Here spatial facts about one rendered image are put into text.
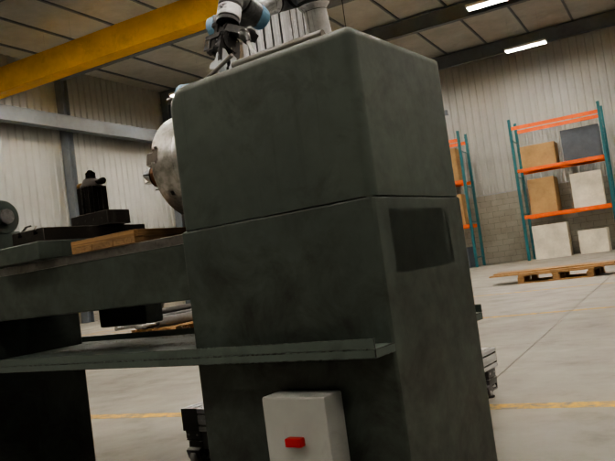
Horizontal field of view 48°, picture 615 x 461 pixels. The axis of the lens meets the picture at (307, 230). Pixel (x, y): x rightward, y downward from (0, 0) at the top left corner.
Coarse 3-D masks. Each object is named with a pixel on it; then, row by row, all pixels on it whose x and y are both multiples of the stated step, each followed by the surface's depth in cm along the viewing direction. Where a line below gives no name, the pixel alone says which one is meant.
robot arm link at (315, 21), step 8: (288, 0) 255; (296, 0) 254; (304, 0) 250; (312, 0) 249; (320, 0) 249; (328, 0) 252; (304, 8) 251; (312, 8) 250; (320, 8) 251; (304, 16) 255; (312, 16) 251; (320, 16) 251; (328, 16) 254; (312, 24) 251; (320, 24) 251; (328, 24) 252; (328, 32) 252
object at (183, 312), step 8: (184, 304) 1119; (168, 312) 1079; (176, 312) 1081; (184, 312) 1093; (168, 320) 1029; (176, 320) 1042; (184, 320) 1058; (192, 320) 1078; (120, 328) 1010; (128, 328) 998; (136, 328) 985; (144, 328) 1028
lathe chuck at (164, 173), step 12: (168, 120) 209; (156, 132) 205; (168, 132) 201; (156, 144) 202; (168, 144) 198; (168, 156) 198; (156, 168) 201; (168, 168) 198; (156, 180) 202; (168, 180) 199; (180, 192) 200; (180, 204) 204
